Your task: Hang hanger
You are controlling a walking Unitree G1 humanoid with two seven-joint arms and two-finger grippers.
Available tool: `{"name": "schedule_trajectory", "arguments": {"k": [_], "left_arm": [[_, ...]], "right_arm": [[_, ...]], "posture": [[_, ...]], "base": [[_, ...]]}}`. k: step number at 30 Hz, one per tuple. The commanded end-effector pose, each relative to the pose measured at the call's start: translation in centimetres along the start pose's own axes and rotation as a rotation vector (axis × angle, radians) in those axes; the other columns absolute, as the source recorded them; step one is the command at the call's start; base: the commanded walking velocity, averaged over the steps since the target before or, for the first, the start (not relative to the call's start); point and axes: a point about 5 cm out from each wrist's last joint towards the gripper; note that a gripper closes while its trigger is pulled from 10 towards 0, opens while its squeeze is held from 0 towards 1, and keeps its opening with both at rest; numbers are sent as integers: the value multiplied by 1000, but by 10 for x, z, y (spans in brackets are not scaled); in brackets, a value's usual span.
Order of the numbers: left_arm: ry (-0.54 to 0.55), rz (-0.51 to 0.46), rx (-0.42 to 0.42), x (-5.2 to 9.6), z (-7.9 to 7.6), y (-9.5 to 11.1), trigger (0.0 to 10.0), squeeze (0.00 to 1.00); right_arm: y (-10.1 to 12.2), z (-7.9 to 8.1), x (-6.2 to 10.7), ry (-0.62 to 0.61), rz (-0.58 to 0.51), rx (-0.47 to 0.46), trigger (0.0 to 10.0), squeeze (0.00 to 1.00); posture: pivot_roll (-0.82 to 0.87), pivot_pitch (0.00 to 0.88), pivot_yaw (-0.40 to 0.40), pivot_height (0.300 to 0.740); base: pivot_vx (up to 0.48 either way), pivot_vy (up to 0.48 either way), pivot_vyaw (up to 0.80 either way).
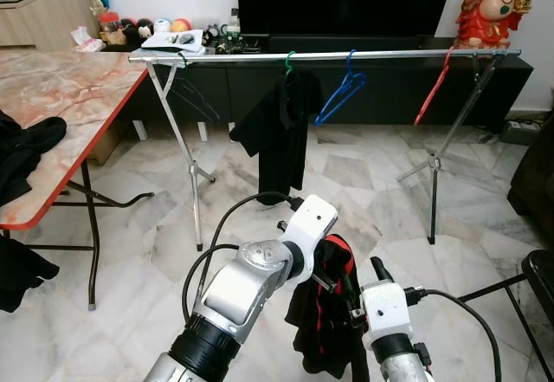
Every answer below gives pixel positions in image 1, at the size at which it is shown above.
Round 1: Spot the dark brown fabric sofa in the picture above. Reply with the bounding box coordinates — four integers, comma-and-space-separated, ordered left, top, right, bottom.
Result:
506, 113, 554, 245

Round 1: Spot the black folding chair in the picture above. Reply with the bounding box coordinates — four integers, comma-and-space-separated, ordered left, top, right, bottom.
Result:
456, 250, 554, 382

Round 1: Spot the blue plastic hanger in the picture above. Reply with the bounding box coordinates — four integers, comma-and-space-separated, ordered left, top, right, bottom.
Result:
313, 49, 368, 128

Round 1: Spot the marble pattern folding table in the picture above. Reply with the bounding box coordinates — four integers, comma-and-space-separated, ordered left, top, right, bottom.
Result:
0, 49, 156, 312

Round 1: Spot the black printed t-shirt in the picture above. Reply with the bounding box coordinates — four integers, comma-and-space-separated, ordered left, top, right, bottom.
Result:
229, 70, 325, 206

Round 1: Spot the black shirt with red trim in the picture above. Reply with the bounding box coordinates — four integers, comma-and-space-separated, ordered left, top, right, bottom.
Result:
284, 233, 372, 382

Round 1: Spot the silver metal clothes rack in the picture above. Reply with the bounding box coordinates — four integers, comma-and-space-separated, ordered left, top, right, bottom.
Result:
130, 49, 523, 251

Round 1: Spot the stack of white papers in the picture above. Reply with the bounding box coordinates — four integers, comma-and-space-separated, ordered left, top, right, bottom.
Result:
141, 29, 208, 57

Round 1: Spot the grey power strip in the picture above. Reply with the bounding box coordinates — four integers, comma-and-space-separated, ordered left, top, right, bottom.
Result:
502, 118, 543, 146

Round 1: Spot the red laughing Buddha statue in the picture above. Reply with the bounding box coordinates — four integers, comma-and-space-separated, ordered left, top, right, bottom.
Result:
456, 0, 534, 50

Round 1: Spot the light wooden cabinet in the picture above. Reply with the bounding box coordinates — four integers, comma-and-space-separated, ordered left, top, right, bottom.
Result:
0, 0, 123, 167

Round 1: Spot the red plastic hanger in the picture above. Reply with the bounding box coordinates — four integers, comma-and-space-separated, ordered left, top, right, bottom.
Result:
414, 49, 455, 128

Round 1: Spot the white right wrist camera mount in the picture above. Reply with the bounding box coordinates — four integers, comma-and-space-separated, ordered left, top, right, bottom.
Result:
359, 281, 415, 349

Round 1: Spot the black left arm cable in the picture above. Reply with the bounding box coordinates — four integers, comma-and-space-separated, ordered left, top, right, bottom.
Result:
180, 191, 305, 323

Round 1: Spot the large black television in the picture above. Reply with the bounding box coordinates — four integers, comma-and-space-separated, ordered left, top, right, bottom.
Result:
235, 0, 459, 39

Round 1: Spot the long black TV console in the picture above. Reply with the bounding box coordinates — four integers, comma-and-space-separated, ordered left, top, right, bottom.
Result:
100, 34, 534, 128

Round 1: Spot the jar with red lid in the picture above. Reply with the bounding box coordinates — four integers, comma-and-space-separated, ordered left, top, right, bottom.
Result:
98, 11, 123, 46

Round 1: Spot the black garment with white print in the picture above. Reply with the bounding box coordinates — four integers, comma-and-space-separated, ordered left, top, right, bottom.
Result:
0, 109, 69, 314

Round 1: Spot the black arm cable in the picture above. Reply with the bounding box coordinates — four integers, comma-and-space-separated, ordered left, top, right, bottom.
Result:
405, 286, 504, 382
180, 191, 305, 323

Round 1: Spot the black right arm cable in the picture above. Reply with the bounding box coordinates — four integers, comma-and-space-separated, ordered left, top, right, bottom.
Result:
405, 286, 504, 382

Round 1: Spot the black soundbar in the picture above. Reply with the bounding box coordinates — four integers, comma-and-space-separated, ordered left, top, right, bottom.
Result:
267, 33, 443, 53

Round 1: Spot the thin black wire hanger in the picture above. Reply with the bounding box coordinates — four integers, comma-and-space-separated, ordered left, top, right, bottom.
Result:
169, 57, 222, 128

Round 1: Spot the pink tissue box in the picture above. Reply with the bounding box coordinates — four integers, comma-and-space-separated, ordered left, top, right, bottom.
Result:
71, 27, 106, 55

